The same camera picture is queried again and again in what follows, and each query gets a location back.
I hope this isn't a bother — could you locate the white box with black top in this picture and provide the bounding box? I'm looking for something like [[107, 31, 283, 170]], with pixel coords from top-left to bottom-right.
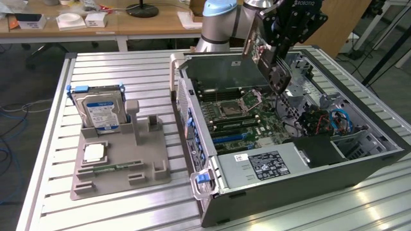
[[15, 13, 48, 30]]

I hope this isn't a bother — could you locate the silver CPU chip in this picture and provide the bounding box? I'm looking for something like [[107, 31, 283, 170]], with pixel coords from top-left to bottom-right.
[[83, 143, 107, 163]]

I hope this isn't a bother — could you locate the black installed RAM stick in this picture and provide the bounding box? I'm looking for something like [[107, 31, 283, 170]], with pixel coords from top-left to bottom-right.
[[216, 119, 258, 131]]

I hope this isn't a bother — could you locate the white box with label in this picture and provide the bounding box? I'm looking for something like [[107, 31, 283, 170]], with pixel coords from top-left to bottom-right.
[[84, 12, 108, 28]]

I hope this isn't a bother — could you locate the black plastic shroud box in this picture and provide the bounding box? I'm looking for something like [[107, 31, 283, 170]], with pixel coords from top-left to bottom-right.
[[294, 136, 350, 168]]

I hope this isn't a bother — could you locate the white box with round recess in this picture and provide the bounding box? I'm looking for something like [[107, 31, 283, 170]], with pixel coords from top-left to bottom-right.
[[56, 13, 88, 31]]

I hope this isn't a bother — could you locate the blue data wire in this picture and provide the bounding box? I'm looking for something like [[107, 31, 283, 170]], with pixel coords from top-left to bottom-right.
[[330, 108, 355, 136]]

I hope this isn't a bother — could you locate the silver power supply with label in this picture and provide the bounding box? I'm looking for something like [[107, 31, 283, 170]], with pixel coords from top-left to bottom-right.
[[210, 142, 311, 191]]

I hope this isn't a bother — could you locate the graphics card with fan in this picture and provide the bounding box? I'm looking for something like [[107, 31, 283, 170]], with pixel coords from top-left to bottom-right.
[[240, 9, 295, 96]]

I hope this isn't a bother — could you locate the perforated metal disk bay cage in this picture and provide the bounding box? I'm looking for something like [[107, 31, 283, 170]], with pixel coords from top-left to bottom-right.
[[278, 54, 326, 118]]

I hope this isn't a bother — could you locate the open black PC case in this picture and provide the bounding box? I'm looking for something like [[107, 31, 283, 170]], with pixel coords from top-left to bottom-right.
[[170, 47, 406, 228]]

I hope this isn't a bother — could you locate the clear plastic bag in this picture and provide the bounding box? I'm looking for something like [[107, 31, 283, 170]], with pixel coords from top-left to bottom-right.
[[81, 0, 108, 12]]

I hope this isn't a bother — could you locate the CPU socket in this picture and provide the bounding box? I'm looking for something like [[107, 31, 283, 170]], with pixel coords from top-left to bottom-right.
[[218, 100, 247, 119]]

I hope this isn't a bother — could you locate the clear plastic case handle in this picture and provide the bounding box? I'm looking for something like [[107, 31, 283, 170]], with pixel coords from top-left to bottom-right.
[[190, 168, 218, 200]]

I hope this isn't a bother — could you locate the black and red wire bundle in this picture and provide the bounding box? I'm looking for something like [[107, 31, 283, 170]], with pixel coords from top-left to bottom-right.
[[294, 109, 334, 138]]

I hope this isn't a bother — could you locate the white paper booklet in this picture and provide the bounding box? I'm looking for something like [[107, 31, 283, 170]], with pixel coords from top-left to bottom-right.
[[176, 11, 206, 30]]

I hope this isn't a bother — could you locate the wooden desk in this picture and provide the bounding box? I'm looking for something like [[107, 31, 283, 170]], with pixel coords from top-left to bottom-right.
[[0, 0, 294, 51]]

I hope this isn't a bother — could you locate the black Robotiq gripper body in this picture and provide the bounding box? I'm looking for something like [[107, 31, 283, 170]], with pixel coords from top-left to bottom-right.
[[278, 0, 324, 47]]

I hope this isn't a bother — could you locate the hard disk with blue carrier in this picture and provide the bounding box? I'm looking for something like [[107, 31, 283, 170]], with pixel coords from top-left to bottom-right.
[[65, 81, 127, 135]]

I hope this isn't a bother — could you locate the metal socket cover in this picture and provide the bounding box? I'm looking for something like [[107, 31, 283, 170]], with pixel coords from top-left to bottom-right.
[[239, 89, 263, 112]]

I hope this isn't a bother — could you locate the black round lamp base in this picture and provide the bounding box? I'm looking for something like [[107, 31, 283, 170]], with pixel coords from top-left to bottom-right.
[[126, 0, 160, 18]]

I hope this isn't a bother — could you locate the white floor cable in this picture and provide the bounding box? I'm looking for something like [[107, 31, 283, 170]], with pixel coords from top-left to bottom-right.
[[0, 98, 52, 114]]

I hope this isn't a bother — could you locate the grey parts rack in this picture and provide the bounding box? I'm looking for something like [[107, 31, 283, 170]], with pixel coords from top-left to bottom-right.
[[69, 100, 171, 202]]

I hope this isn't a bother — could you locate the black office chair base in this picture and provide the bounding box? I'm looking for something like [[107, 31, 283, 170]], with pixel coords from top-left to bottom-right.
[[19, 43, 69, 70]]

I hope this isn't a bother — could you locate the grey open disk bay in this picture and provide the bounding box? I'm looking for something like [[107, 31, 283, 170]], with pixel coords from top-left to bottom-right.
[[330, 126, 388, 161]]

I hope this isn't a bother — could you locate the green motherboard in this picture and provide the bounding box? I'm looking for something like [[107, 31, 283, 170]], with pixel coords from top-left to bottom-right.
[[195, 81, 291, 156]]

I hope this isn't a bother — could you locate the green RAM stick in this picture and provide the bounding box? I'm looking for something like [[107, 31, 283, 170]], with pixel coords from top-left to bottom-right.
[[91, 162, 144, 172]]

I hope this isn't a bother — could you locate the wooden cabinet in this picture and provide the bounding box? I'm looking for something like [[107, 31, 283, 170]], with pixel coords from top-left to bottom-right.
[[275, 0, 382, 58]]

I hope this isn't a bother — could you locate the brown cardboard box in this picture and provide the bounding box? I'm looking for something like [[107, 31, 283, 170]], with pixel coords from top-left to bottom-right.
[[188, 0, 207, 17]]

